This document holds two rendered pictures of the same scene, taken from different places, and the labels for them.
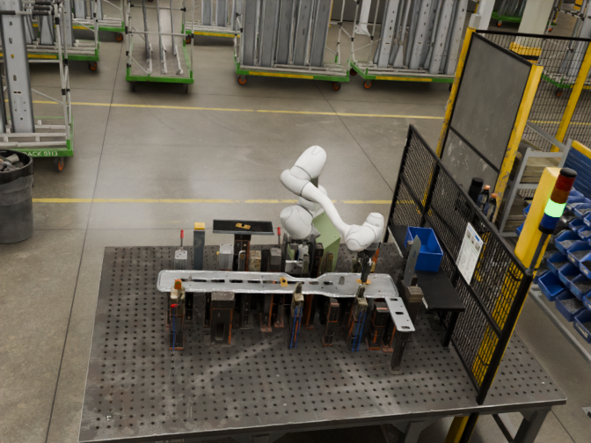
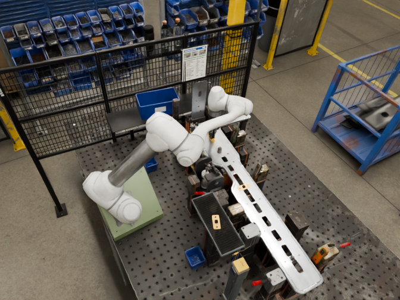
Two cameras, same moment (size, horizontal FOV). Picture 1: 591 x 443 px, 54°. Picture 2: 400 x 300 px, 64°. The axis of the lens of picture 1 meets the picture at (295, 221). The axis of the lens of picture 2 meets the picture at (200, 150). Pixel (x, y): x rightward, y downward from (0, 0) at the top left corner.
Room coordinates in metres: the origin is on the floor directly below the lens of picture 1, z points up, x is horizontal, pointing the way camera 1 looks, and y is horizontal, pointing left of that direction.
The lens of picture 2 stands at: (3.38, 1.13, 2.71)
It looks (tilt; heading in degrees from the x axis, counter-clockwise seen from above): 48 degrees down; 252
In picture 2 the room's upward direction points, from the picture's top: 4 degrees clockwise
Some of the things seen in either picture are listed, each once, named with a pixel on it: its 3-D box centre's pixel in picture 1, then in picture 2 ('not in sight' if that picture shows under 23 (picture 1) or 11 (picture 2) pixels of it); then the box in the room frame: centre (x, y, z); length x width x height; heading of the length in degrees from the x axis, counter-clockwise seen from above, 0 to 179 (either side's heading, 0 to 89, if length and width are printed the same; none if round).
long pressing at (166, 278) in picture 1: (280, 283); (246, 189); (2.69, 0.04, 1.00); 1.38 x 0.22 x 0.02; 101
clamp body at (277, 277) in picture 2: (180, 279); (268, 288); (2.76, 0.63, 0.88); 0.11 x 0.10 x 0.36; 11
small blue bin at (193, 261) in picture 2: not in sight; (194, 258); (3.10, 0.31, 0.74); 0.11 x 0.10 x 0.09; 101
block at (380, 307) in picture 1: (376, 325); (226, 141); (2.62, -0.54, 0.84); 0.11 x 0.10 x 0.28; 11
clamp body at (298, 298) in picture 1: (295, 319); (258, 183); (2.55, -0.07, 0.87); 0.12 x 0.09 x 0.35; 11
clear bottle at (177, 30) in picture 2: (489, 209); (177, 32); (2.91, -1.07, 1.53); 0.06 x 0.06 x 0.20
